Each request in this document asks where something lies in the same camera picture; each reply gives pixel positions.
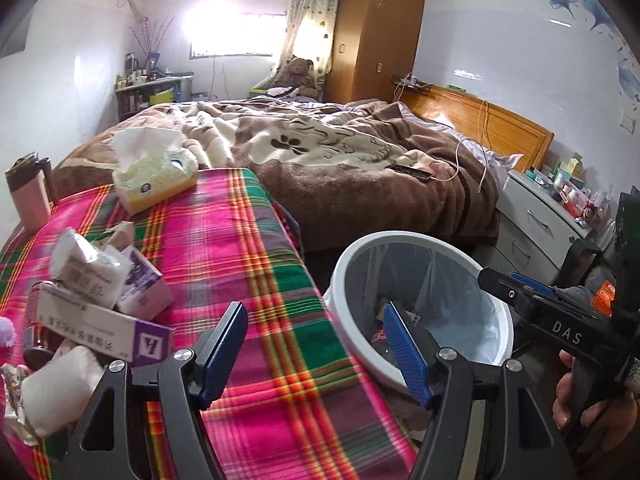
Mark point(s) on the brown teddy bear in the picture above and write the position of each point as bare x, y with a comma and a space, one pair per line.
299, 76

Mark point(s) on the wooden headboard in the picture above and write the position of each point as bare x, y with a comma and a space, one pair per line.
503, 131

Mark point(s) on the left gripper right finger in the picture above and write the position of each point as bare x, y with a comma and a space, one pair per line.
411, 362

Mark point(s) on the purple white tissue box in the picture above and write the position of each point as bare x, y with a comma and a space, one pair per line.
145, 293

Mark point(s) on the white trash bin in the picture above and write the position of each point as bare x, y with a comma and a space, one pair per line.
431, 279

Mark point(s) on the white nightstand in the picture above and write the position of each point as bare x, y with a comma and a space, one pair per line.
535, 232

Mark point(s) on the dried branches vase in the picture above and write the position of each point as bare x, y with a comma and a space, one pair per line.
150, 35

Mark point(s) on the yellow tissue pack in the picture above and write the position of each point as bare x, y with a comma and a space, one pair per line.
152, 166

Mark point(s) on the dark red drink can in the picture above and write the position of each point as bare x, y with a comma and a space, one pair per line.
37, 347

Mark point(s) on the pink brown travel mug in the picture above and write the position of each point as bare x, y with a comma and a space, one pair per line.
30, 181

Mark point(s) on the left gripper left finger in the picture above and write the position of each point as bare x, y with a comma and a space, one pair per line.
215, 353

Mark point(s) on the patterned snack wrapper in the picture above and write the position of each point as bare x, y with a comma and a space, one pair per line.
16, 383

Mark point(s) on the long white purple medicine box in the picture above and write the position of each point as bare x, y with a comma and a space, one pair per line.
104, 331

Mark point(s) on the pink plaid tablecloth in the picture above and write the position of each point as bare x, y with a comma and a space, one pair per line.
297, 404

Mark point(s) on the patterned curtain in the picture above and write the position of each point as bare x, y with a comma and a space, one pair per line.
310, 34

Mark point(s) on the orange white box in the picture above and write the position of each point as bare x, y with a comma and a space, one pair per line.
604, 297

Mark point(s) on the person right hand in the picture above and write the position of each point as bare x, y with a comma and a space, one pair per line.
612, 421

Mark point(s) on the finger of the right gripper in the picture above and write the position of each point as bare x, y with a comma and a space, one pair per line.
502, 287
531, 287

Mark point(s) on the wooden wardrobe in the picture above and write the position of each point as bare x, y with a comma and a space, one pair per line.
374, 44

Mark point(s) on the cluttered shelf unit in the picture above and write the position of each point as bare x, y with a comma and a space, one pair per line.
131, 100

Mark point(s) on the black phone on bed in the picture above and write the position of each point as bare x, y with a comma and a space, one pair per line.
420, 175

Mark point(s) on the brown cream blanket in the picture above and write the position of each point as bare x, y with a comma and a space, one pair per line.
326, 164

